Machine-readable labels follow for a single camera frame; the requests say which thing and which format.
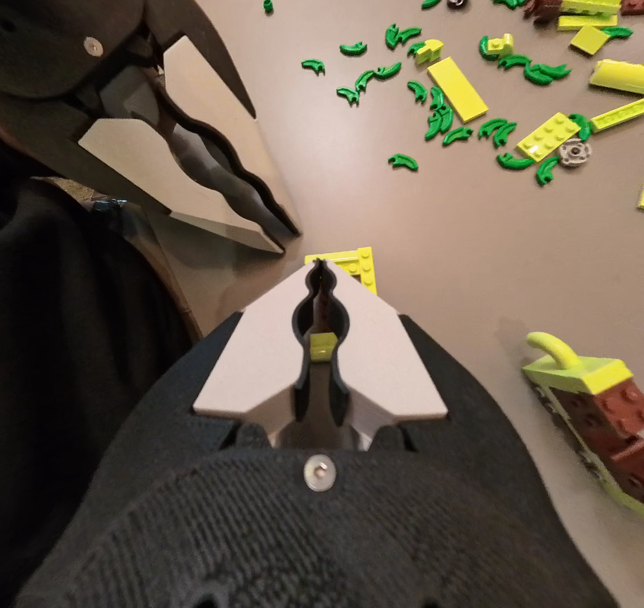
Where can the small lime stud piece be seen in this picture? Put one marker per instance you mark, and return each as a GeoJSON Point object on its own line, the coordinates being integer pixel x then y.
{"type": "Point", "coordinates": [503, 44]}

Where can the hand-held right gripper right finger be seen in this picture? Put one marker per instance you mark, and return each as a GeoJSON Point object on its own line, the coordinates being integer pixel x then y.
{"type": "Point", "coordinates": [392, 366]}

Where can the grey round plate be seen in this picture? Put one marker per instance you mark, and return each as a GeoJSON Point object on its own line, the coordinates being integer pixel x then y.
{"type": "Point", "coordinates": [574, 152]}

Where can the lime two-by-four plate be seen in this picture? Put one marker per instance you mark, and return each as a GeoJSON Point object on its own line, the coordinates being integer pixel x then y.
{"type": "Point", "coordinates": [548, 136]}

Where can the small lime square tile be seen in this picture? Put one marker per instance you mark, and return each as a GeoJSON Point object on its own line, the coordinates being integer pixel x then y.
{"type": "Point", "coordinates": [589, 40]}

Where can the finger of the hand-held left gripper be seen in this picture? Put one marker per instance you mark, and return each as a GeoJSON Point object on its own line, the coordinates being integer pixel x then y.
{"type": "Point", "coordinates": [141, 160]}
{"type": "Point", "coordinates": [216, 100]}

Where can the large lime half-round brick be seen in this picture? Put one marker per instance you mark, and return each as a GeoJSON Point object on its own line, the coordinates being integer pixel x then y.
{"type": "Point", "coordinates": [619, 76]}

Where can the long lime flat tile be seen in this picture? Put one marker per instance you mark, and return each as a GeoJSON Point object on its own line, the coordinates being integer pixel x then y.
{"type": "Point", "coordinates": [641, 198]}
{"type": "Point", "coordinates": [458, 90]}

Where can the person's black clothing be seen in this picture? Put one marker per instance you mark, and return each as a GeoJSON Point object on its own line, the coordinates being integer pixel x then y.
{"type": "Point", "coordinates": [75, 341]}

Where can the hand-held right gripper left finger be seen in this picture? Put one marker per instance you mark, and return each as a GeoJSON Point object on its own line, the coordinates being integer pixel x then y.
{"type": "Point", "coordinates": [251, 366]}

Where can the scatter of green leaf pieces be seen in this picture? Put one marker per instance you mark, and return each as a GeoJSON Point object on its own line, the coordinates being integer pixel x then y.
{"type": "Point", "coordinates": [438, 122]}

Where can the brown and lime trunk build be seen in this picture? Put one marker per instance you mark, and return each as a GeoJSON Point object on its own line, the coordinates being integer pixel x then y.
{"type": "Point", "coordinates": [603, 407]}

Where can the lime rounded corner piece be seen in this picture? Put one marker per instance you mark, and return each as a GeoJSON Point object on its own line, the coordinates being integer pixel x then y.
{"type": "Point", "coordinates": [431, 50]}

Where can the brown stump piece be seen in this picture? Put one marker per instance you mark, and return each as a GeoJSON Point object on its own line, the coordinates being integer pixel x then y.
{"type": "Point", "coordinates": [546, 3]}

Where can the brown and lime brick assembly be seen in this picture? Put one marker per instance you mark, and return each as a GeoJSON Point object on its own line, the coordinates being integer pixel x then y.
{"type": "Point", "coordinates": [360, 266]}

